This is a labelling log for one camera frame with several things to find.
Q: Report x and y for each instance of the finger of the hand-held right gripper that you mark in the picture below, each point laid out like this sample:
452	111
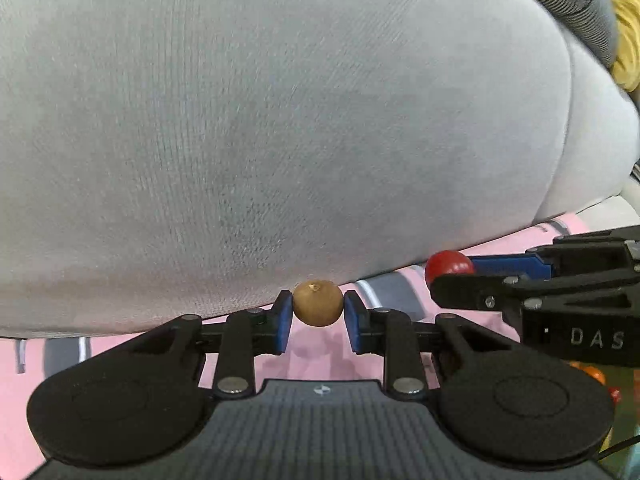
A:
505	263
470	292

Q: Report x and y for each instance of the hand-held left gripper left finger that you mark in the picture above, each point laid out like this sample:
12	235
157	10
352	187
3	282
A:
283	322

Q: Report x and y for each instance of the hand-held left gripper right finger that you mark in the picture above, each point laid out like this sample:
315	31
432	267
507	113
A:
354	324

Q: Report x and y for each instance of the red cherry tomato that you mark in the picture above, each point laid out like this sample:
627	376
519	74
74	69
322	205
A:
615	395
446	264

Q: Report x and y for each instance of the small brown round fruit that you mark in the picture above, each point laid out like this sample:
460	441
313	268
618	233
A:
318	303

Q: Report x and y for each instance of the large orange with brown spots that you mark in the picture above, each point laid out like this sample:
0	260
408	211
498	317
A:
589	373

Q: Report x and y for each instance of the pink printed blanket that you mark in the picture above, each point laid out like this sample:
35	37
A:
320	355

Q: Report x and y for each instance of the dark woven fabric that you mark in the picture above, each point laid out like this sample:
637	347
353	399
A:
635	170

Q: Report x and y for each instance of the large light sofa cushion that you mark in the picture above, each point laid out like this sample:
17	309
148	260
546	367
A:
280	135

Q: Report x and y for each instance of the yellow cloth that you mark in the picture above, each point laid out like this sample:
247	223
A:
625	30

